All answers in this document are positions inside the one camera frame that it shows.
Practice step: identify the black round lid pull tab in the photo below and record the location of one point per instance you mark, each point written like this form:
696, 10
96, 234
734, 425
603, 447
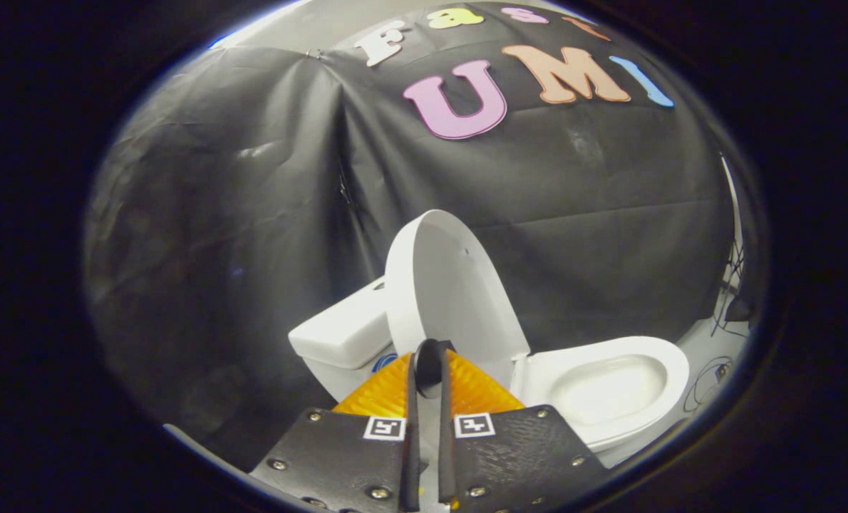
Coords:
430, 367

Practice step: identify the black backdrop cloth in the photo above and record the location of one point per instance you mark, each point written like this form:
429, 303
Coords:
253, 214

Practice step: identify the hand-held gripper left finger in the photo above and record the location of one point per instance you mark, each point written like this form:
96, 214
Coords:
338, 463

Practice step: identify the white ceramic toilet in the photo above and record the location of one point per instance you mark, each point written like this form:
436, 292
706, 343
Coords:
609, 392

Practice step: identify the white toilet lid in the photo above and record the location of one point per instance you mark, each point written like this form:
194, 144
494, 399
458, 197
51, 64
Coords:
452, 285

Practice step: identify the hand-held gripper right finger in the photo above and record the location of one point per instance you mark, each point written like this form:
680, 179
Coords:
524, 463

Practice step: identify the white upright pole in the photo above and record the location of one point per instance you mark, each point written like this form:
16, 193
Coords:
734, 199

